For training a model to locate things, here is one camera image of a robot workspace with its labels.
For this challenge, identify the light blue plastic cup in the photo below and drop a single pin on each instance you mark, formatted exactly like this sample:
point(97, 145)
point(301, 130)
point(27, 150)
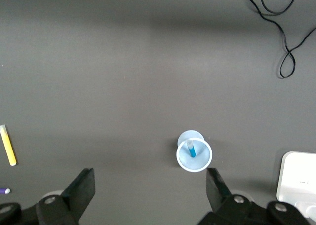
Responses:
point(197, 163)

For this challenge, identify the blue marker with clear cap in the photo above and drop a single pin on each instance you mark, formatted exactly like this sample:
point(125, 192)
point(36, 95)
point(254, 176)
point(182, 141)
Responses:
point(191, 151)

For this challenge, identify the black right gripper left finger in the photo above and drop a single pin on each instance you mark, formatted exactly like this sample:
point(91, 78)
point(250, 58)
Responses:
point(79, 193)

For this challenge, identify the purple marker with white tip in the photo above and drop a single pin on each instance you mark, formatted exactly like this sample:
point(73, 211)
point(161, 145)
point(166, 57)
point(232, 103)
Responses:
point(3, 191)

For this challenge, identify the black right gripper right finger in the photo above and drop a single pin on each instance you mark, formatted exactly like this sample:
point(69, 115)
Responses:
point(217, 193)

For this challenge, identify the yellow marker with clear cap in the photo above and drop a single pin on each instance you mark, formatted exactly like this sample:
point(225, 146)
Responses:
point(8, 146)

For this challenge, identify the white plastic box device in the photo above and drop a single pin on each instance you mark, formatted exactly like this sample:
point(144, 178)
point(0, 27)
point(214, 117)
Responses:
point(298, 170)

